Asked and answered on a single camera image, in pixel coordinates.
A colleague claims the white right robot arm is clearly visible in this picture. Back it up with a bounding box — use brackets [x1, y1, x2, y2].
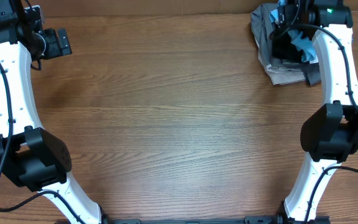
[272, 1, 358, 223]

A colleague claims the black folded garment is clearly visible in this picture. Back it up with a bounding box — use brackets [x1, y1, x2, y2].
[271, 29, 302, 63]

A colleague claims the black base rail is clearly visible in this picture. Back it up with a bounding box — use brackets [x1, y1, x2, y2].
[54, 215, 331, 224]

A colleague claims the light blue printed shirt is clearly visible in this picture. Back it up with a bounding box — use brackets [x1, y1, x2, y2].
[269, 8, 317, 63]

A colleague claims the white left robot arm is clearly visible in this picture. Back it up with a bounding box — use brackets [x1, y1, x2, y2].
[0, 0, 109, 223]

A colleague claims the grey folded garment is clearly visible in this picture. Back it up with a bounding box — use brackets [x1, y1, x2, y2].
[250, 3, 321, 86]

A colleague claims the white beige folded garment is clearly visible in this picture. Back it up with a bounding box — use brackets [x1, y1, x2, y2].
[258, 49, 305, 85]

